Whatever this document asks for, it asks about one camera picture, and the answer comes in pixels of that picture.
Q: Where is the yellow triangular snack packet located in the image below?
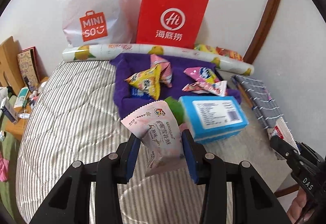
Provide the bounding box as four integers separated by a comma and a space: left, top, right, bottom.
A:
125, 64, 161, 100

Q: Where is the person's hand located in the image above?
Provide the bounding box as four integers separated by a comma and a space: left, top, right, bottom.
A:
287, 187, 307, 223

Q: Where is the purple towel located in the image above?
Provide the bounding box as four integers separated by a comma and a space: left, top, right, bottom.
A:
109, 53, 242, 120

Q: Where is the white Miniso plastic bag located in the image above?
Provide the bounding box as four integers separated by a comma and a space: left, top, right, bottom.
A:
58, 0, 132, 47

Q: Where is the strawberry white snack packet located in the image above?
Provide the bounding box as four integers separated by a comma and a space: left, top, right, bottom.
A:
182, 80, 227, 97

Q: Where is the wooden bedside table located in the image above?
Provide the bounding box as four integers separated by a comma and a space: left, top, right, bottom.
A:
4, 76, 50, 142

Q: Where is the brown wooden door frame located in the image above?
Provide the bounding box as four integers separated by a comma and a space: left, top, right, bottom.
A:
243, 0, 281, 64

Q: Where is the blue tissue pack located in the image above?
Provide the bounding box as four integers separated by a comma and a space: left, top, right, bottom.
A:
179, 96, 249, 144

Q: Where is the pink blue-logo snack packet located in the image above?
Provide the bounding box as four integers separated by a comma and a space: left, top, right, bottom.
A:
183, 67, 220, 84

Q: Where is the striped quilt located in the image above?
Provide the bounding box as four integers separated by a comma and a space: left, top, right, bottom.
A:
16, 61, 290, 223

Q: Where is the green snack packet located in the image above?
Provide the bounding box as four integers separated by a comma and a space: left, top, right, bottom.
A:
164, 96, 184, 125

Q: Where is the fruit print rolled mat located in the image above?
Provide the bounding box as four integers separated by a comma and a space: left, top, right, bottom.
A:
62, 44, 254, 76

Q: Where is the red paper shopping bag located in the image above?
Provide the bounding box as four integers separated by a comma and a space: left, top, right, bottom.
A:
136, 0, 208, 48

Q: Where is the red white toothpaste box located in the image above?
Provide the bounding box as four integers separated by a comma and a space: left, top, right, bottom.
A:
267, 117, 300, 161

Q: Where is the patterned book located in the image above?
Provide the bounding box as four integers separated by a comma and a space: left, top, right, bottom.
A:
17, 47, 40, 88

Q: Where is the orange snack bag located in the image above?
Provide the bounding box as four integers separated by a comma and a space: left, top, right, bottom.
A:
193, 44, 243, 62

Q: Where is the grey checked cloth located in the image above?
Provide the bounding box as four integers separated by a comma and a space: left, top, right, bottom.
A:
231, 75, 283, 129

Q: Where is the pale pink snack packet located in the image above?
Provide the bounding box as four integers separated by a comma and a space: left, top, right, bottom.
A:
121, 100, 186, 177

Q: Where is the blue snack packet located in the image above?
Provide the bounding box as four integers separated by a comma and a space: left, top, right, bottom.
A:
129, 86, 152, 100

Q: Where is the pink triangular snack packet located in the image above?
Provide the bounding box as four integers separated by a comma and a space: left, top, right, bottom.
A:
150, 54, 172, 88

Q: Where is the white green tube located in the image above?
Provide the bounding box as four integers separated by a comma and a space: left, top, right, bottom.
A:
14, 87, 29, 109

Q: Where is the wooden chair back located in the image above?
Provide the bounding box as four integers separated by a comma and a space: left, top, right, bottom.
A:
0, 36, 25, 95

